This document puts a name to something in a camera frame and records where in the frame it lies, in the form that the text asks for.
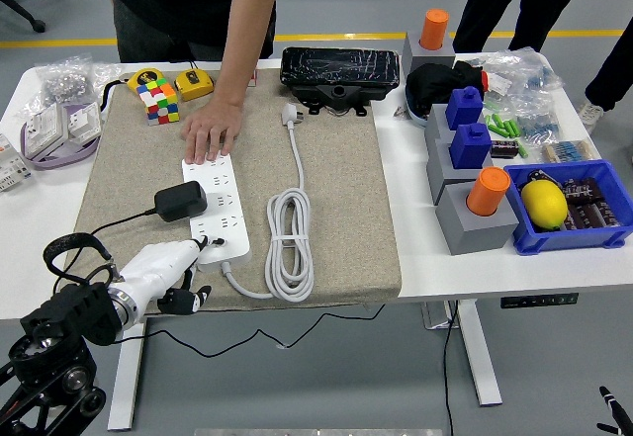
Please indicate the person's left hand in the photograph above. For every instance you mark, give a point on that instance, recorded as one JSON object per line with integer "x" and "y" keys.
{"x": 212, "y": 124}

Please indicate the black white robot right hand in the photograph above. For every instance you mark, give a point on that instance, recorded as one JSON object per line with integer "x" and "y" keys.
{"x": 617, "y": 413}

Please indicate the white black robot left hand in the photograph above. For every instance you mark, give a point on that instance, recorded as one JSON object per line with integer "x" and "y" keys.
{"x": 153, "y": 270}

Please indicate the black power adapter plug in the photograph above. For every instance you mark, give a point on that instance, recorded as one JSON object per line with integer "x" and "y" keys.
{"x": 180, "y": 200}

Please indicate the white power strip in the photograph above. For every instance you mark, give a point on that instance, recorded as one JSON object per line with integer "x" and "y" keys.
{"x": 227, "y": 199}

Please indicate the person's left forearm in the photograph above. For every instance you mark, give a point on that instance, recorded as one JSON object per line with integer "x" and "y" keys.
{"x": 244, "y": 35}

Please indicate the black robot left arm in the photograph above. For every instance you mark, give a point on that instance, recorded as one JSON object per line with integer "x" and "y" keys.
{"x": 64, "y": 327}

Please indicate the square yellow tape measure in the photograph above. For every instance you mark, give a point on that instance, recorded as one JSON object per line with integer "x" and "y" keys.
{"x": 194, "y": 83}

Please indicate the colourful puzzle cube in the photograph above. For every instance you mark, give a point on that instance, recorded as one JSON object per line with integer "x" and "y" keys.
{"x": 158, "y": 102}
{"x": 254, "y": 77}

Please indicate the round yellow tape measure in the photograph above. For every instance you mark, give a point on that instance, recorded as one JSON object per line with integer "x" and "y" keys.
{"x": 143, "y": 78}

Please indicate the white table leg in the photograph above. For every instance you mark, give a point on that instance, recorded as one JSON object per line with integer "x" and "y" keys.
{"x": 477, "y": 357}
{"x": 129, "y": 381}

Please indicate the empty clear plastic bag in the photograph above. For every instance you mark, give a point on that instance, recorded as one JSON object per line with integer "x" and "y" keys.
{"x": 109, "y": 74}

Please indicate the white socket box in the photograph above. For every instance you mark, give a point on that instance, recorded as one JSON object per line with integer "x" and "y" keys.
{"x": 84, "y": 120}
{"x": 44, "y": 130}

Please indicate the grey-brown mat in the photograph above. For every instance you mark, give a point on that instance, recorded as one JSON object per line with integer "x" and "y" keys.
{"x": 336, "y": 184}

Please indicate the black desk control panel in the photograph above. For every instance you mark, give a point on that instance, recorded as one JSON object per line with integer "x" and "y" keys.
{"x": 539, "y": 300}

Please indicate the black plastic-wrapped device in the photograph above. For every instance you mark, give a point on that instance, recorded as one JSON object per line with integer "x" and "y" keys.
{"x": 341, "y": 67}

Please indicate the purple tray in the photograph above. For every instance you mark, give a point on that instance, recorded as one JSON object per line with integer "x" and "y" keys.
{"x": 59, "y": 160}

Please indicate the clear bag metal screws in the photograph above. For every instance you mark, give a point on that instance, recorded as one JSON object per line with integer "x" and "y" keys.
{"x": 64, "y": 82}

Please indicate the white circuit breaker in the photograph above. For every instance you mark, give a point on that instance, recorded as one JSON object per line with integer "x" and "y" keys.
{"x": 10, "y": 165}

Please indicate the blue plastic bin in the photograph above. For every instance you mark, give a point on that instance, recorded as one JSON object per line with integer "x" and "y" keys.
{"x": 559, "y": 240}

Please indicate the dark brown capacitor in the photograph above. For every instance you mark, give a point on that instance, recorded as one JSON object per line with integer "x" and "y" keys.
{"x": 607, "y": 213}
{"x": 579, "y": 217}
{"x": 504, "y": 149}
{"x": 583, "y": 190}

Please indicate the white bowl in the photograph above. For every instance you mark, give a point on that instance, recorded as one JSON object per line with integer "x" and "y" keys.
{"x": 414, "y": 115}

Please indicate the grey under-desk box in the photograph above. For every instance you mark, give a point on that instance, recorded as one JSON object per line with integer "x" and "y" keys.
{"x": 435, "y": 315}

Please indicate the black cloth bundle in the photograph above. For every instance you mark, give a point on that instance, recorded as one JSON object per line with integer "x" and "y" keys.
{"x": 430, "y": 85}

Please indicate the yellow lemon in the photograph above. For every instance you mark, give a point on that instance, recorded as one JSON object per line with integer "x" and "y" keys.
{"x": 544, "y": 203}

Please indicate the orange cylinder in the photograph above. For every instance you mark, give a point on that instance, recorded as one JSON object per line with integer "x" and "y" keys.
{"x": 487, "y": 191}
{"x": 434, "y": 28}

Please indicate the black metal clip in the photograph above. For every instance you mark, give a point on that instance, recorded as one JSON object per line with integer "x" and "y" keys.
{"x": 539, "y": 176}

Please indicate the blue block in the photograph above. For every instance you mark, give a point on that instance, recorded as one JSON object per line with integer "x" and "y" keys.
{"x": 470, "y": 147}
{"x": 464, "y": 107}

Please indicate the clear bag taped resistors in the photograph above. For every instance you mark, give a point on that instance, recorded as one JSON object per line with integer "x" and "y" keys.
{"x": 569, "y": 150}

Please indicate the green battery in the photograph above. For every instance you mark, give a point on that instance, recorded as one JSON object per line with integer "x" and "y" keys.
{"x": 499, "y": 127}
{"x": 489, "y": 122}
{"x": 513, "y": 128}
{"x": 522, "y": 148}

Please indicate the clear bag blue components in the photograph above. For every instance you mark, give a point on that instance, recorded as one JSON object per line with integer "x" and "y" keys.
{"x": 524, "y": 70}
{"x": 539, "y": 119}

